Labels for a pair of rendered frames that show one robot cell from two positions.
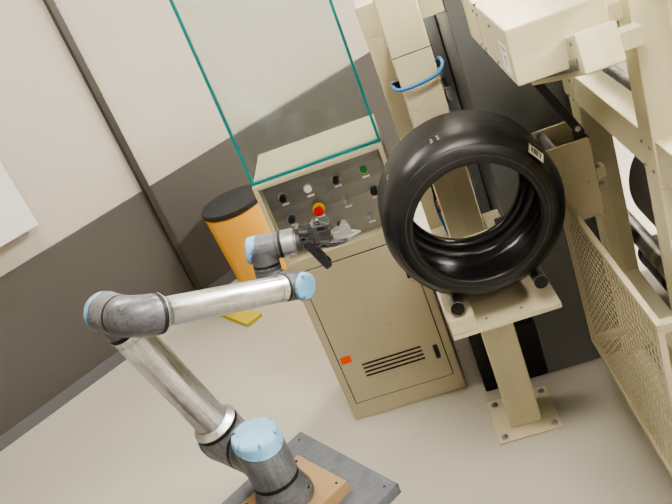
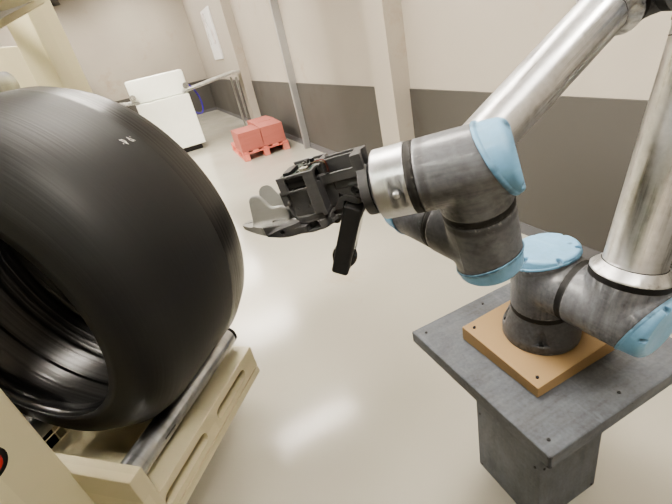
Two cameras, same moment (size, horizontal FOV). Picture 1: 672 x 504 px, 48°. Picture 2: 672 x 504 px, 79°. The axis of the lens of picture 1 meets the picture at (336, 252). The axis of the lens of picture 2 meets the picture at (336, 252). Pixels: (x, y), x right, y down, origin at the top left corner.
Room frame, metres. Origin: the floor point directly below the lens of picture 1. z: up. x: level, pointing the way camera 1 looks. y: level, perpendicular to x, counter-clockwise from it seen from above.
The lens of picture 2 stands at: (2.75, 0.15, 1.45)
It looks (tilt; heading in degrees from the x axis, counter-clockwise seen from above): 28 degrees down; 194
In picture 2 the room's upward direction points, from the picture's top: 13 degrees counter-clockwise
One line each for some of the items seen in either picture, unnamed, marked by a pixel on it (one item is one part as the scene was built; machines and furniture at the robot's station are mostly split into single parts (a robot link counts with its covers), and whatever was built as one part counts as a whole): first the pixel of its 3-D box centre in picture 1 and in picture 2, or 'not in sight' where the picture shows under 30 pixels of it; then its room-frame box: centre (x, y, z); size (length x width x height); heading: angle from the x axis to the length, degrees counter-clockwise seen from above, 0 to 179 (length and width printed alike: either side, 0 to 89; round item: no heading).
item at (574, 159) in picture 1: (567, 172); not in sight; (2.39, -0.87, 1.05); 0.20 x 0.15 x 0.30; 172
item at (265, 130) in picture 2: not in sight; (256, 136); (-3.59, -2.21, 0.20); 1.09 x 0.75 x 0.41; 32
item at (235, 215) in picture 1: (251, 244); not in sight; (4.55, 0.49, 0.33); 0.43 x 0.42 x 0.66; 122
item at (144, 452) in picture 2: (449, 283); (185, 394); (2.25, -0.32, 0.90); 0.35 x 0.05 x 0.05; 172
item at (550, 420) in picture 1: (523, 413); not in sight; (2.49, -0.48, 0.01); 0.27 x 0.27 x 0.02; 82
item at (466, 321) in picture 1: (454, 297); (196, 418); (2.25, -0.32, 0.83); 0.36 x 0.09 x 0.06; 172
